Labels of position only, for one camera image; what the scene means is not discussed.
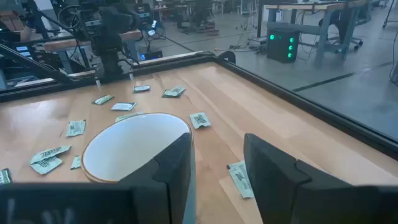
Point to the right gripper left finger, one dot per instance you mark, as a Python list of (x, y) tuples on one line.
[(161, 186)]

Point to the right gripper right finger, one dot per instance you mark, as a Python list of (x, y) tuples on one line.
[(280, 186)]

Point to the pale green printed sweetener packet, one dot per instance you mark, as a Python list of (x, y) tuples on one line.
[(178, 90), (241, 180), (124, 117), (4, 177), (49, 153), (46, 166), (168, 94), (200, 120), (123, 106), (76, 128), (76, 162)]

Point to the green-bordered white sweetener packet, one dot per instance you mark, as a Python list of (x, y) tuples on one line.
[(141, 88), (103, 99)]

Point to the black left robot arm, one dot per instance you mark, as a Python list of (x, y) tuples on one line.
[(110, 62)]

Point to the black computer with green lights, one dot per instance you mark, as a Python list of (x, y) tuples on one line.
[(281, 46)]

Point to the wooden bench on grey legs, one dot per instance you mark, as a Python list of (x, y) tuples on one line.
[(130, 35)]

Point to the grey workbench with wooden top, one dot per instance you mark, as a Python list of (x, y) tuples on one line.
[(323, 34)]

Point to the black office chair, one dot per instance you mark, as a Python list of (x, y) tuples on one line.
[(343, 28)]

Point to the black aluminium table frame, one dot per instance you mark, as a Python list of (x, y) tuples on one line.
[(280, 92)]

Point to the black frame bracket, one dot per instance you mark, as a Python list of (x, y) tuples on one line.
[(227, 55)]

